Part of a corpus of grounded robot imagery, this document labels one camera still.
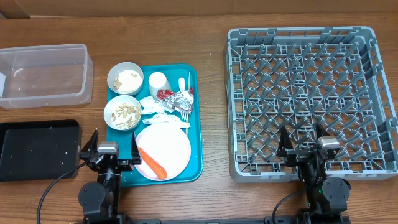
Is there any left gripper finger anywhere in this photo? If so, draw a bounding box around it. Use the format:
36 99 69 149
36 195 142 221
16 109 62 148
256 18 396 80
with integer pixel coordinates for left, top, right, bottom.
131 131 142 164
80 129 98 153

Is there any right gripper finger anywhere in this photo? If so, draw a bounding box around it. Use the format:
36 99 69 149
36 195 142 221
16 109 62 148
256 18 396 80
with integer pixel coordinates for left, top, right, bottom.
276 126 293 157
315 123 330 139

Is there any orange carrot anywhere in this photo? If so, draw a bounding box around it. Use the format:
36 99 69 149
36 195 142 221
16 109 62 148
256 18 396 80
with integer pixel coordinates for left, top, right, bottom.
138 147 167 180

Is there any white bowl with peanuts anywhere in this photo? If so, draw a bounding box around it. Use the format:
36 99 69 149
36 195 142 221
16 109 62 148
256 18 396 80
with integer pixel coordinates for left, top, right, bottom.
103 95 142 131

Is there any grey bowl with rice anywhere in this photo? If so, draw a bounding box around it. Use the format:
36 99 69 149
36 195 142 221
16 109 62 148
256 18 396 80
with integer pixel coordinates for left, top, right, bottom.
107 62 144 95

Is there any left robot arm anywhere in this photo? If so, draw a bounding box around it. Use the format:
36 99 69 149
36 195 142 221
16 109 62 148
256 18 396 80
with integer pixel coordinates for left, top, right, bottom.
78 131 142 224

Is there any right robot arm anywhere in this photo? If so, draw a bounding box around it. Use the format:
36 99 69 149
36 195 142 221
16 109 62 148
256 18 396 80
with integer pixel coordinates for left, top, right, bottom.
272 124 351 224

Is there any grey dishwasher rack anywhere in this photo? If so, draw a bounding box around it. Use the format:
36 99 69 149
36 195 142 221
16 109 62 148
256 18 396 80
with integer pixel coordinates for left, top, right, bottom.
224 26 397 183

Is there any white round plate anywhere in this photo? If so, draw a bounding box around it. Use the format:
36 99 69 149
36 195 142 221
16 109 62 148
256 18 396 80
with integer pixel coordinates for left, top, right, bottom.
135 124 192 182

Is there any teal plastic tray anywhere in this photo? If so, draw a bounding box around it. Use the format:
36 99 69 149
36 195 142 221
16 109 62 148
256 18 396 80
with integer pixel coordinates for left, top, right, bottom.
104 62 203 187

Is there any crumpled white napkin lower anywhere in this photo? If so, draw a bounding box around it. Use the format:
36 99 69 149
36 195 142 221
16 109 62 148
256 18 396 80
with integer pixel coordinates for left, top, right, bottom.
142 113 190 128

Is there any crumpled white napkin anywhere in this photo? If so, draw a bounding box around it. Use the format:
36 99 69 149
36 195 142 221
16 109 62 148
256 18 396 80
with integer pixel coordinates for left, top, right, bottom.
139 96 174 114
142 113 190 128

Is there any black plastic bin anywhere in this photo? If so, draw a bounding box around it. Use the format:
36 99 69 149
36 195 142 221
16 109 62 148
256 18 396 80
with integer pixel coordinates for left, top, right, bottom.
1 119 81 182

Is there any crumpled white napkin upper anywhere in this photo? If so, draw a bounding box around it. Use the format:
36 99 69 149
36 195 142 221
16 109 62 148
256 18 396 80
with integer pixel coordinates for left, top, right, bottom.
139 96 174 114

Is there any white plastic fork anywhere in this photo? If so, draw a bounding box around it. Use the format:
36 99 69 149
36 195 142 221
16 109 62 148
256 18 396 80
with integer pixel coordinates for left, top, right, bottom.
178 78 189 122

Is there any red sauce packet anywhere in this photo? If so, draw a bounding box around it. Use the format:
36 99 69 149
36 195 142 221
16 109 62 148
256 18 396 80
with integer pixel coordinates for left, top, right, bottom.
157 90 175 100

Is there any crumpled aluminium foil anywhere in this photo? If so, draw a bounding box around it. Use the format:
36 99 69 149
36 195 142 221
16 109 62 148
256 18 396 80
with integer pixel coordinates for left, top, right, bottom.
157 90 194 114

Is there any clear plastic bin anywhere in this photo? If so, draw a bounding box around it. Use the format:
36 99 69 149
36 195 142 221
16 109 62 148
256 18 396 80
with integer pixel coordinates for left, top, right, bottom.
1 44 94 109

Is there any white paper cup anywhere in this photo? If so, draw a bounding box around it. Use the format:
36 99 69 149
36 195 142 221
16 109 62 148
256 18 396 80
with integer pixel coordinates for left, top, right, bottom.
148 72 171 98

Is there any wooden chopstick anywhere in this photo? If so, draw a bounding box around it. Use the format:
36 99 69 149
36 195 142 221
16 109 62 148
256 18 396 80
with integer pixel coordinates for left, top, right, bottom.
185 72 191 136

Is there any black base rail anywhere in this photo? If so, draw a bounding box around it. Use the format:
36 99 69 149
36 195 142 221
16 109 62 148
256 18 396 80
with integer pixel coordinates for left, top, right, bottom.
127 216 351 224

